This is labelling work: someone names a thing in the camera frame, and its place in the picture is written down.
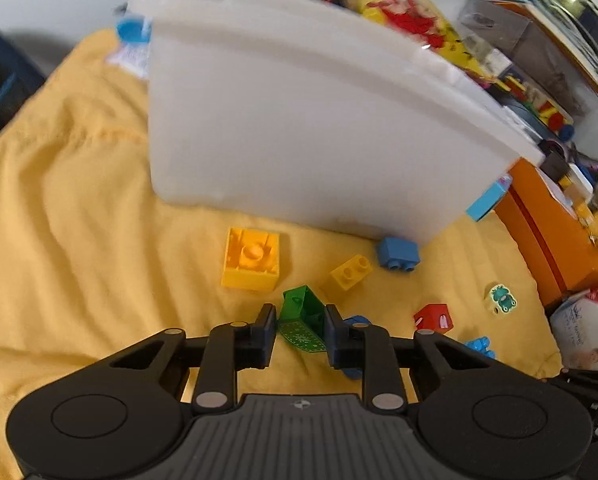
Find green frog sticker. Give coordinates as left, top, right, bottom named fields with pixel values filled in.
left=486, top=283, right=518, bottom=317

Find orange box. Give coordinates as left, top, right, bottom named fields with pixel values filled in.
left=494, top=157, right=598, bottom=311

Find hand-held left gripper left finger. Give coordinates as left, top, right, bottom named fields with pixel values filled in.
left=96, top=303, right=278, bottom=413

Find red brick with white print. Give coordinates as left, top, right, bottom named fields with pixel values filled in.
left=413, top=302, right=454, bottom=333

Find pile of small colourful bricks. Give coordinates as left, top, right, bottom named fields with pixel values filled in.
left=494, top=72, right=577, bottom=141

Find small yellow toy brick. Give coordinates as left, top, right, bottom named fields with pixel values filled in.
left=329, top=255, right=372, bottom=291

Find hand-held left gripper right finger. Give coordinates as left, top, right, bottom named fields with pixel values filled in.
left=324, top=305, right=502, bottom=412

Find yellow red snack bag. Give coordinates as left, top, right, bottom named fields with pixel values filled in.
left=324, top=0, right=494, bottom=86

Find green printed toy brick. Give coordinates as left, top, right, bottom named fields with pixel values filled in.
left=276, top=285, right=330, bottom=353

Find large yellow toy brick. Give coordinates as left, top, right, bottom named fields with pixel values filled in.
left=220, top=226, right=281, bottom=292

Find blue and white packet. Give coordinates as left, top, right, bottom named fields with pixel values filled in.
left=106, top=15, right=152, bottom=78

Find light blue toy piece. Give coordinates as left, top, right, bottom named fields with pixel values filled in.
left=463, top=337, right=497, bottom=361

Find blue toy brick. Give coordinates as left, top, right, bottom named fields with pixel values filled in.
left=341, top=315, right=372, bottom=380
left=376, top=236, right=422, bottom=273

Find yellow cloth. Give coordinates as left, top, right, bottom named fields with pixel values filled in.
left=0, top=27, right=564, bottom=480

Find white plastic storage bin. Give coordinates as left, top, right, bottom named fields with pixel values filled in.
left=126, top=0, right=547, bottom=243

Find white wipes packet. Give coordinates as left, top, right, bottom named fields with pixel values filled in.
left=549, top=287, right=598, bottom=371

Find grey box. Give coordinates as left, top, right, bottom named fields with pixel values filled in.
left=459, top=0, right=598, bottom=116

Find blue cardboard box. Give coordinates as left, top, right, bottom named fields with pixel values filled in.
left=465, top=175, right=512, bottom=223

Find dark blue object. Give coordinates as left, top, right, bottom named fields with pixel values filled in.
left=0, top=7, right=47, bottom=148

